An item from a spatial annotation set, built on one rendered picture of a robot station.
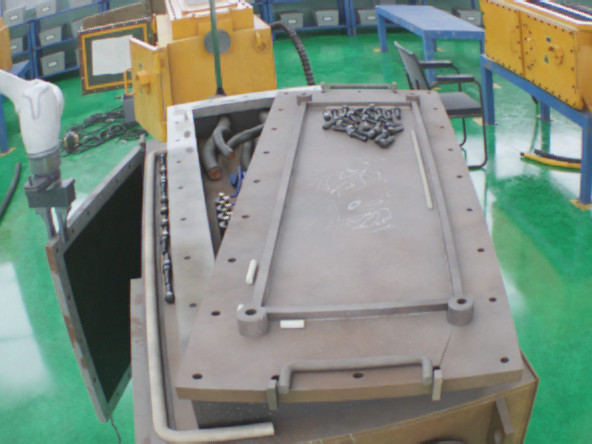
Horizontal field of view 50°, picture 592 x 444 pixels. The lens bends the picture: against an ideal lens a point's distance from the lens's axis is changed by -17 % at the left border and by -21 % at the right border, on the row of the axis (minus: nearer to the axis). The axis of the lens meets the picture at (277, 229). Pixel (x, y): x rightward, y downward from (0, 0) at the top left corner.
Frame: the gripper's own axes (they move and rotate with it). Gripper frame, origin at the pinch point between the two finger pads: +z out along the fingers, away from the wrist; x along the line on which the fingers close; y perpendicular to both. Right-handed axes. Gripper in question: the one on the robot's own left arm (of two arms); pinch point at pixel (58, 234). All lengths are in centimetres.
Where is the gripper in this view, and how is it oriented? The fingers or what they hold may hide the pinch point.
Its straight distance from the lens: 174.1
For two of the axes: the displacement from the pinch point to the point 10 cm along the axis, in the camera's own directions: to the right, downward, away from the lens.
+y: 2.0, -4.5, 8.7
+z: 0.9, 8.9, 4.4
